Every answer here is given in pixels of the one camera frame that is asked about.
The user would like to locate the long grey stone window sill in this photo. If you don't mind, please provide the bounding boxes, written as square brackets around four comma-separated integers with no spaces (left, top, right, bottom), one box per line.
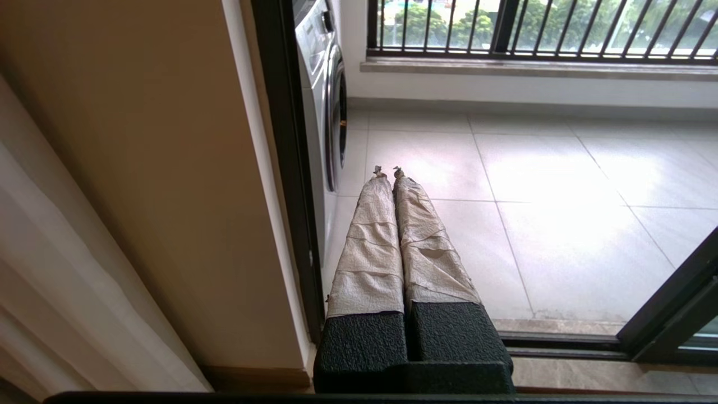
[361,56,718,82]

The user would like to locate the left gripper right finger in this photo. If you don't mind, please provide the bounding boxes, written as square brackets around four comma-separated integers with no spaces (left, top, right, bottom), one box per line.
[393,165,515,372]

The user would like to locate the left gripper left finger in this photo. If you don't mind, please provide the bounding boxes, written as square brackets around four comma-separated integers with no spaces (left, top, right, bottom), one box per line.
[313,165,408,389]

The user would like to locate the white sheer curtain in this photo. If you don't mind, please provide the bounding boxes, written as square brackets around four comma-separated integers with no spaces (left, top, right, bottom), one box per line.
[0,73,214,402]

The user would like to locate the black long window railing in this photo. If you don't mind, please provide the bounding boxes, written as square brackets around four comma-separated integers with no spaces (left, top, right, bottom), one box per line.
[367,0,718,63]

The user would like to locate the silver front-load washing machine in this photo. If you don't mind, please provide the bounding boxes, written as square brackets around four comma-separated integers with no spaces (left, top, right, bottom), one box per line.
[293,0,348,281]

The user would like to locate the black sliding door frame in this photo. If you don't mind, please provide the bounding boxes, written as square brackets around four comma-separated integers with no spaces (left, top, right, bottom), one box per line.
[616,227,718,351]

